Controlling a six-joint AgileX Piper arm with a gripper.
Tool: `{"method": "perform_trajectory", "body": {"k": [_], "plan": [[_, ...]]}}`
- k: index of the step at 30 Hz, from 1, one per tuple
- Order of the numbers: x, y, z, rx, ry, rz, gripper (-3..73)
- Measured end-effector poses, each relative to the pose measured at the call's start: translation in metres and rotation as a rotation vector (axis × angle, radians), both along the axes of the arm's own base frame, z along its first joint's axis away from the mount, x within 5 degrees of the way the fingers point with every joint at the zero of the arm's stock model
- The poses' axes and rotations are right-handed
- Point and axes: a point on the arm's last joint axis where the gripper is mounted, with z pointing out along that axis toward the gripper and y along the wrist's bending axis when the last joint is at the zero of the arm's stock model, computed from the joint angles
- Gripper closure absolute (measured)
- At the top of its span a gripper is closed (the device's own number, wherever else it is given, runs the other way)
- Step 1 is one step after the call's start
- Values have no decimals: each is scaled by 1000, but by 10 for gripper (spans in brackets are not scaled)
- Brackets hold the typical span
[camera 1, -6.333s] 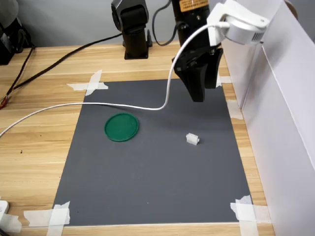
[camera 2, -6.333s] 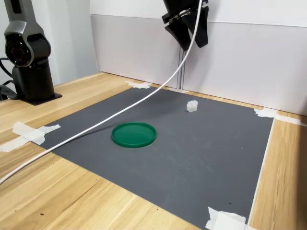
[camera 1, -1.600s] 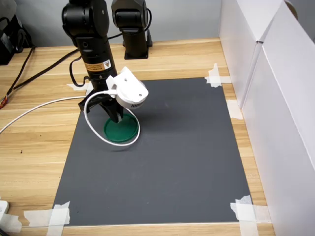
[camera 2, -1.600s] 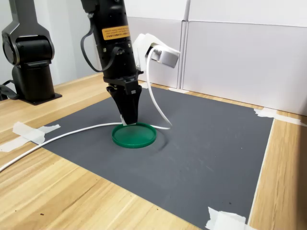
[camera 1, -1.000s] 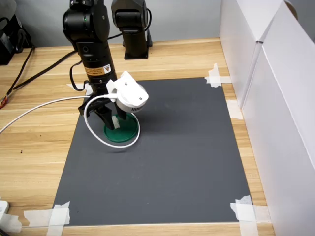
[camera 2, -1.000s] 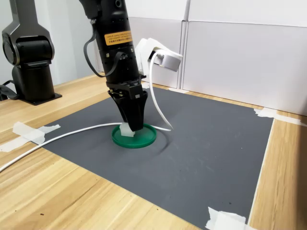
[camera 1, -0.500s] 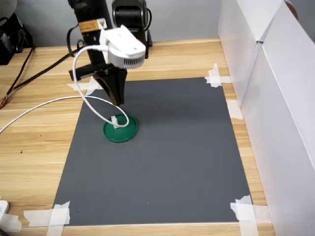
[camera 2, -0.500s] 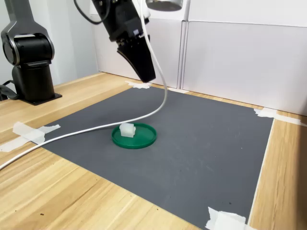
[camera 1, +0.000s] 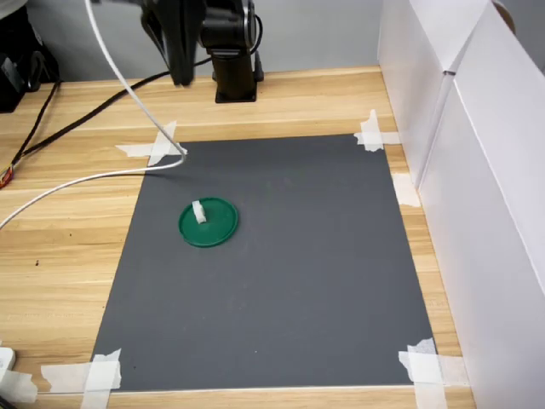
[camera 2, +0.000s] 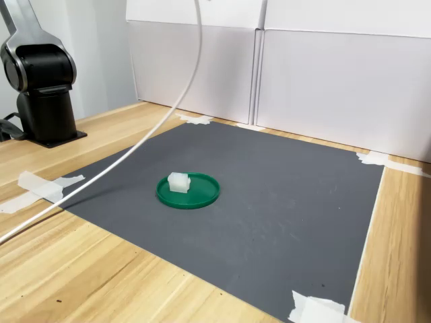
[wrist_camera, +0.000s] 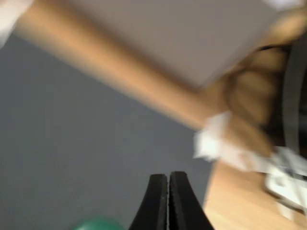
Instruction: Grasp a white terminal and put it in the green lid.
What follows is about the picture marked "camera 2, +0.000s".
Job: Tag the round green lid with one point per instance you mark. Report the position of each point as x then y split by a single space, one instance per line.
202 195

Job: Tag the white masking tape cross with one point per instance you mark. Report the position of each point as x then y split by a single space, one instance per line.
43 188
197 119
313 309
377 159

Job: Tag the white masking tape strip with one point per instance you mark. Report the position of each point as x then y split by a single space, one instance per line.
250 127

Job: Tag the dark grey mat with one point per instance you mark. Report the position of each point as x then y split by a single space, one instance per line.
269 218

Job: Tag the white partition panel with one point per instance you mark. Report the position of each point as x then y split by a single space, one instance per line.
185 67
353 94

